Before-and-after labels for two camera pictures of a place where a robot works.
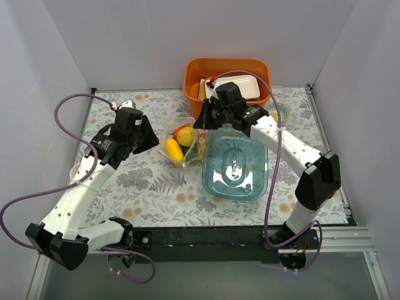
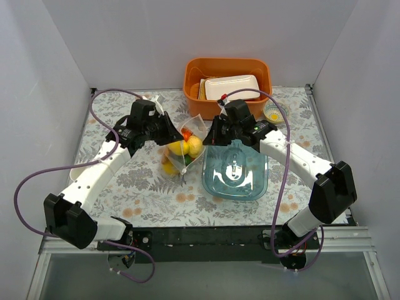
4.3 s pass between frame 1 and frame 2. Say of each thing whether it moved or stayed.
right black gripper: moved
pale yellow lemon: moved
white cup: stayed
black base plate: stayed
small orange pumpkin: moved
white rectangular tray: stayed
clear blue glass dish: stayed
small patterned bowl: stayed
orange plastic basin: stayed
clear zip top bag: moved
